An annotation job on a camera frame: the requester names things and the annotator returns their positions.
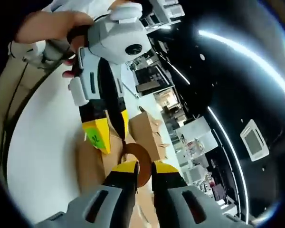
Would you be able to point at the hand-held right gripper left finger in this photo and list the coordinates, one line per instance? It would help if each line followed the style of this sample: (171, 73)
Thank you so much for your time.
(90, 209)

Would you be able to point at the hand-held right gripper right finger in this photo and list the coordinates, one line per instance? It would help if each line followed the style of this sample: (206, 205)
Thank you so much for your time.
(180, 206)

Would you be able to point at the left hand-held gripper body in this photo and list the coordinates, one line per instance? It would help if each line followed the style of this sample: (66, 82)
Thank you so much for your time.
(116, 38)

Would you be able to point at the brown paper box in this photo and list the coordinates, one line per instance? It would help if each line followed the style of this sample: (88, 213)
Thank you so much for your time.
(92, 166)
(142, 128)
(160, 150)

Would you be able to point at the open laptop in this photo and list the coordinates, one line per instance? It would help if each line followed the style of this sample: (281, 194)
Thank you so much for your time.
(152, 76)

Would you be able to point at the person's left hand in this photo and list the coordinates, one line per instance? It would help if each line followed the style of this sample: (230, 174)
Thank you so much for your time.
(52, 26)

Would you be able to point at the white shelf rack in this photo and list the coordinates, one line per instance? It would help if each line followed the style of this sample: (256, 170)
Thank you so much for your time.
(164, 12)

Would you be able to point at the white worn chest device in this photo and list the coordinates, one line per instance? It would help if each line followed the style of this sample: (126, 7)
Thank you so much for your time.
(33, 51)

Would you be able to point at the ceiling light strip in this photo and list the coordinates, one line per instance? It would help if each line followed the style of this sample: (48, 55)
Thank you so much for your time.
(230, 152)
(247, 52)

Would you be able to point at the ceiling air conditioner unit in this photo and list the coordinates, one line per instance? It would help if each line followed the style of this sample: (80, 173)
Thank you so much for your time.
(254, 140)

